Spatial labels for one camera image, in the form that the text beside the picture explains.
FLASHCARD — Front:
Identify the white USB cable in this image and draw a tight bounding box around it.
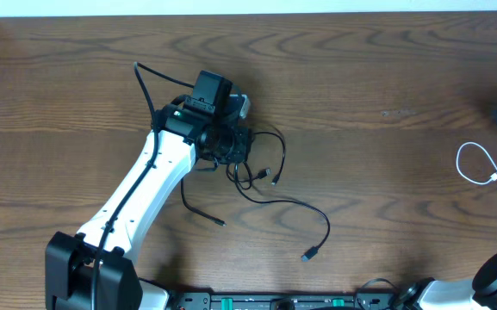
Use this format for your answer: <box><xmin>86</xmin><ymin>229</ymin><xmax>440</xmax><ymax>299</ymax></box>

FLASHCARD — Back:
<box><xmin>455</xmin><ymin>141</ymin><xmax>497</xmax><ymax>202</ymax></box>

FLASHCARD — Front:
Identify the black thin USB cable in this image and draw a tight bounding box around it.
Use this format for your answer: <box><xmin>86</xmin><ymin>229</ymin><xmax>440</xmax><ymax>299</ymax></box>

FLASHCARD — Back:
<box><xmin>180</xmin><ymin>131</ymin><xmax>287</xmax><ymax>227</ymax></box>

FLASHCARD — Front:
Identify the black USB-A cable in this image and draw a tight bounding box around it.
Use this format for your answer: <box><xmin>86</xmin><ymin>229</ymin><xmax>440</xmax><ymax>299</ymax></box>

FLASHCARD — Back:
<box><xmin>226</xmin><ymin>161</ymin><xmax>332</xmax><ymax>263</ymax></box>

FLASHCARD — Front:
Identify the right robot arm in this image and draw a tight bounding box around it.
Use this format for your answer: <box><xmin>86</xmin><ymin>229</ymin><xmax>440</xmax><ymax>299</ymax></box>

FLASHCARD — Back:
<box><xmin>387</xmin><ymin>109</ymin><xmax>497</xmax><ymax>310</ymax></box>

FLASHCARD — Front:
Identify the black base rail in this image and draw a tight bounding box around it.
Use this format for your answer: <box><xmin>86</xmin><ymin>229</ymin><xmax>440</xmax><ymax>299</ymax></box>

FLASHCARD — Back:
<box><xmin>165</xmin><ymin>290</ymin><xmax>394</xmax><ymax>310</ymax></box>

